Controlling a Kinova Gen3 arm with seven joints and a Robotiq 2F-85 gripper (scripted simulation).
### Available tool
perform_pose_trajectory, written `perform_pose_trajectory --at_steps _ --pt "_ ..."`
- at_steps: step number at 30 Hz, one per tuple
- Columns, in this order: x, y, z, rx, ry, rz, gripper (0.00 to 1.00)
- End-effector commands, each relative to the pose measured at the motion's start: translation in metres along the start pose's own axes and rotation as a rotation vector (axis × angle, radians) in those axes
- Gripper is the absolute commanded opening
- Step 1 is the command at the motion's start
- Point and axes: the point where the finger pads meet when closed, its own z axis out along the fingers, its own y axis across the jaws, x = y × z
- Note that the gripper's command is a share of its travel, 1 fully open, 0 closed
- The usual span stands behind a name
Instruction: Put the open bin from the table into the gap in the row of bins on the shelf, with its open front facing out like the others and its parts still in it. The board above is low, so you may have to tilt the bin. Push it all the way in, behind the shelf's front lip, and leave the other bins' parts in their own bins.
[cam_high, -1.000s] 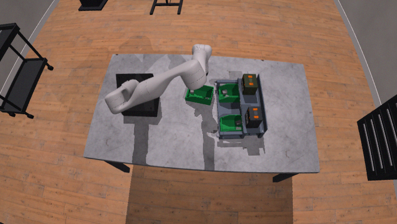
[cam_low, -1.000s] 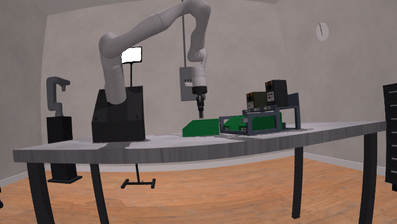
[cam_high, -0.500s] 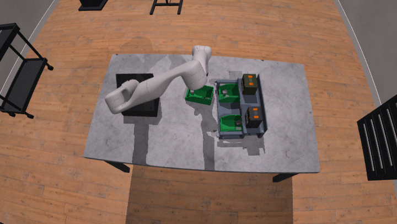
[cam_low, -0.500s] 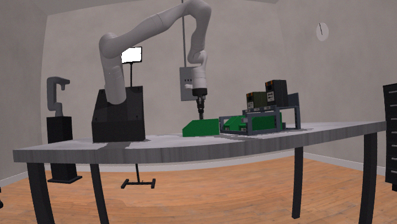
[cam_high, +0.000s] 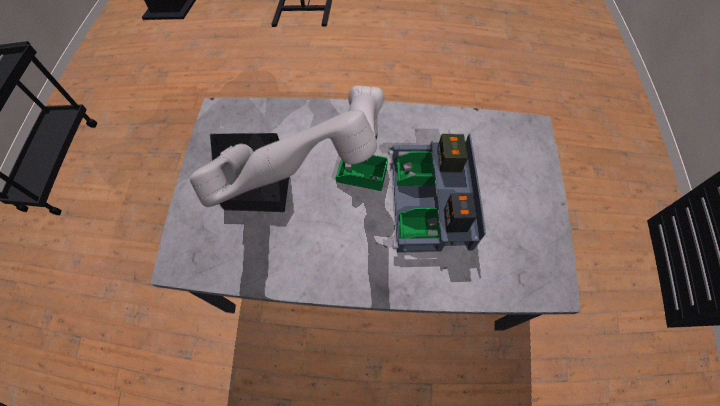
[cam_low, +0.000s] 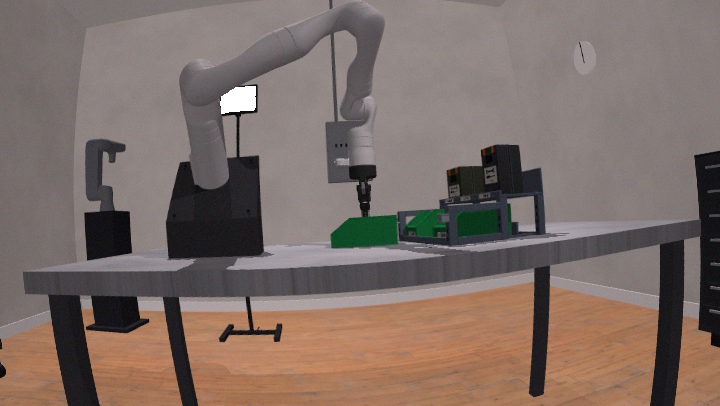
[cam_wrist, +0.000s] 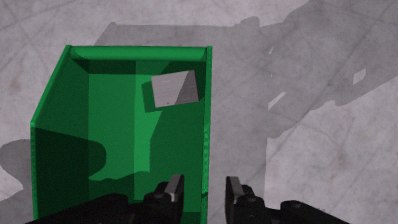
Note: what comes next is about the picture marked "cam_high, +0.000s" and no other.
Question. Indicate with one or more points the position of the green bin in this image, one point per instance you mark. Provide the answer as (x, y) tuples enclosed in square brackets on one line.
[(422, 164), (414, 224), (361, 174)]

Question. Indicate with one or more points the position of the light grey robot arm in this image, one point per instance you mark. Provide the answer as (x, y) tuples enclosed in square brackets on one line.
[(350, 132)]

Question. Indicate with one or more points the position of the olive green tool case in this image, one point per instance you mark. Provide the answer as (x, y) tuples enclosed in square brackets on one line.
[(452, 152)]

